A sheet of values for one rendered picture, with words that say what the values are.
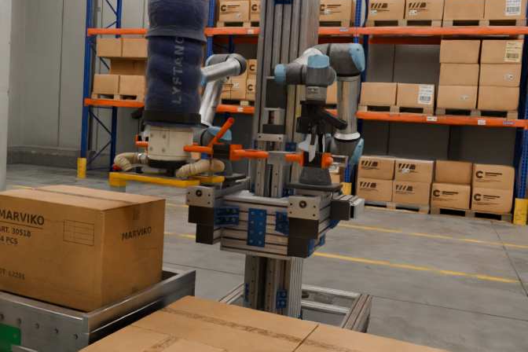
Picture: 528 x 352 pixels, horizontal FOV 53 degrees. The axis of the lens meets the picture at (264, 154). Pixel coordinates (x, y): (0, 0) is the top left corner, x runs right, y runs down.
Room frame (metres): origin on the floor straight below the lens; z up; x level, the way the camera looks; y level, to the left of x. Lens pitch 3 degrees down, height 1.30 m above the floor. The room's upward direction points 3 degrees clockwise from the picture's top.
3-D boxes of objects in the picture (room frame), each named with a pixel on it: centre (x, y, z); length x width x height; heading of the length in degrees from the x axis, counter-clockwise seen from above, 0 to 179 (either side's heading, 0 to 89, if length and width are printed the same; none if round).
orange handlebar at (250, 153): (2.09, 0.14, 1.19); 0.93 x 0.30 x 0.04; 66
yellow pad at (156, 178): (1.97, 0.41, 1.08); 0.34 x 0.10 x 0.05; 66
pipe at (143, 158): (2.06, 0.37, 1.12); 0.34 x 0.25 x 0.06; 66
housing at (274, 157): (1.87, -0.06, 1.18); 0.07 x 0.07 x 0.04; 66
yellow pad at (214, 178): (2.15, 0.33, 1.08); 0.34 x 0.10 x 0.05; 66
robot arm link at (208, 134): (2.61, 0.23, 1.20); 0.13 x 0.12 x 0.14; 56
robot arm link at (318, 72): (1.83, -0.17, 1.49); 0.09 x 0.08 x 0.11; 160
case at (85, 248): (2.24, 0.77, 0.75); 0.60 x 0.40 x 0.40; 66
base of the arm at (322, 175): (2.44, -0.24, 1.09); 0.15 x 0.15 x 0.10
